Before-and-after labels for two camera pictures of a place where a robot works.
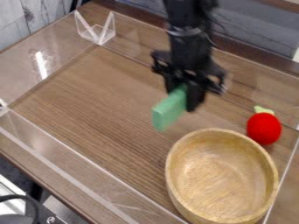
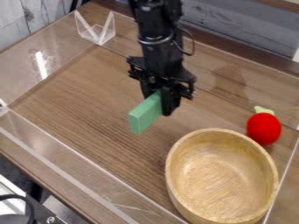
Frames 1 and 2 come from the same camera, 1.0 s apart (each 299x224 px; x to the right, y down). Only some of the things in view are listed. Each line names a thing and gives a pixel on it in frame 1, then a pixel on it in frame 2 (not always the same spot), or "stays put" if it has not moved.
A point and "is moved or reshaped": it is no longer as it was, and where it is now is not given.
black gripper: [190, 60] to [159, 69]
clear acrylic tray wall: [71, 177] stays put
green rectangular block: [170, 108] is moved or reshaped
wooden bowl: [222, 176] stays put
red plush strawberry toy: [265, 127] stays put
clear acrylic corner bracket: [98, 34] stays put
